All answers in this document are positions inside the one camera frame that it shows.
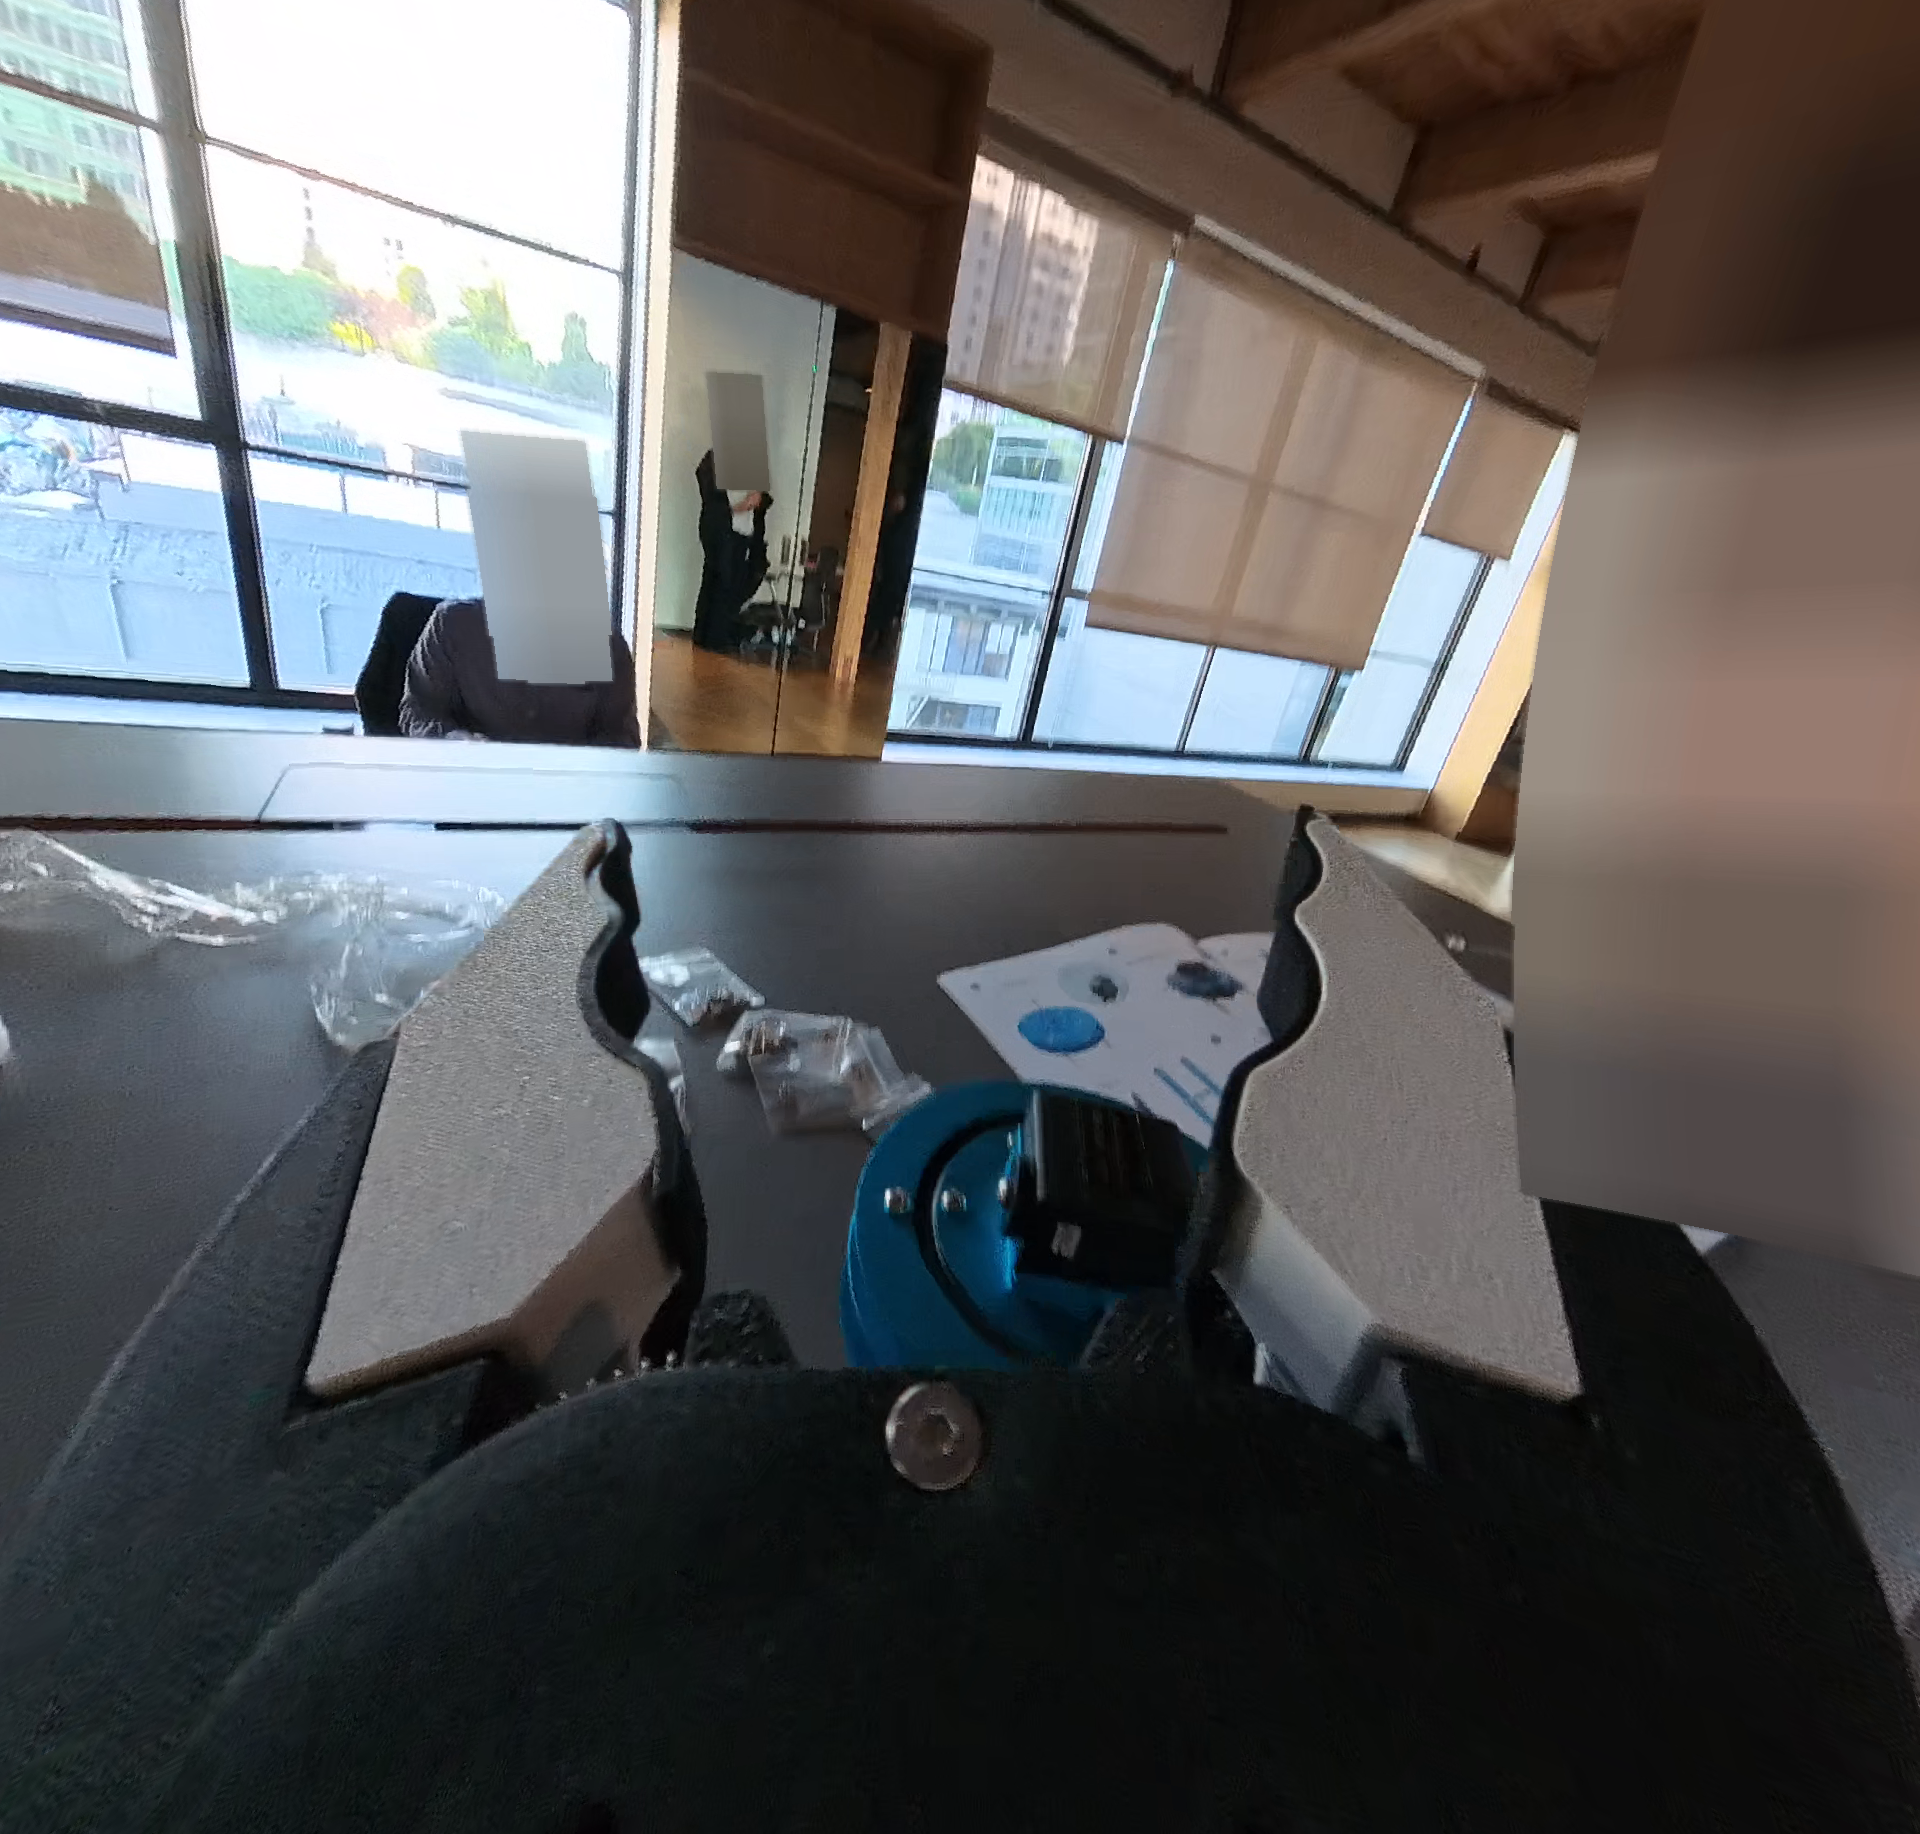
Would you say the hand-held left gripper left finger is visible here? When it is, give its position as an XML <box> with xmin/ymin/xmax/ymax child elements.
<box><xmin>304</xmin><ymin>817</ymin><xmax>709</xmax><ymax>1402</ymax></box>

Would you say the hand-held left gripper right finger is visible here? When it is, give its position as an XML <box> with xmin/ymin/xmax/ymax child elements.
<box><xmin>1197</xmin><ymin>808</ymin><xmax>1586</xmax><ymax>1434</ymax></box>

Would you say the blue robot base with servo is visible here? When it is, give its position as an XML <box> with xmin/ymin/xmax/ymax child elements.
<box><xmin>838</xmin><ymin>1081</ymin><xmax>1253</xmax><ymax>1372</ymax></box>

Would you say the dark grey desk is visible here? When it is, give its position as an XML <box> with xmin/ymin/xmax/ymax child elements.
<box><xmin>0</xmin><ymin>716</ymin><xmax>1517</xmax><ymax>1378</ymax></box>

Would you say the crumpled clear plastic wrap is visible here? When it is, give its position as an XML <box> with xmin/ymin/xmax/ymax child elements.
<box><xmin>307</xmin><ymin>875</ymin><xmax>514</xmax><ymax>1049</ymax></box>
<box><xmin>0</xmin><ymin>831</ymin><xmax>289</xmax><ymax>954</ymax></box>

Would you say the small plastic bag of screws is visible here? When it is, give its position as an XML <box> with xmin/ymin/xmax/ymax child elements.
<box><xmin>643</xmin><ymin>947</ymin><xmax>767</xmax><ymax>1028</ymax></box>
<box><xmin>718</xmin><ymin>1012</ymin><xmax>935</xmax><ymax>1135</ymax></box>

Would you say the printed assembly instruction sheet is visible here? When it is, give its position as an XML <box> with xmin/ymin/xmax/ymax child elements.
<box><xmin>937</xmin><ymin>921</ymin><xmax>1279</xmax><ymax>1139</ymax></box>

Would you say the black office chair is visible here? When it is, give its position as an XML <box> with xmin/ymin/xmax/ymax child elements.
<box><xmin>357</xmin><ymin>592</ymin><xmax>452</xmax><ymax>739</ymax></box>

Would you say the window with roller blinds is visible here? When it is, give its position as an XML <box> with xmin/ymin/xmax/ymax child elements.
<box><xmin>885</xmin><ymin>150</ymin><xmax>1577</xmax><ymax>773</ymax></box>

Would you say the beige roller blind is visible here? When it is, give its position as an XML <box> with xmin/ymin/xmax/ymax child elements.
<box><xmin>944</xmin><ymin>150</ymin><xmax>1180</xmax><ymax>442</ymax></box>
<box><xmin>1086</xmin><ymin>231</ymin><xmax>1481</xmax><ymax>670</ymax></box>
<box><xmin>1420</xmin><ymin>385</ymin><xmax>1570</xmax><ymax>561</ymax></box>

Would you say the large black framed window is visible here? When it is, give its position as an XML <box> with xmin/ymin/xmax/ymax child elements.
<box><xmin>0</xmin><ymin>0</ymin><xmax>652</xmax><ymax>701</ymax></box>

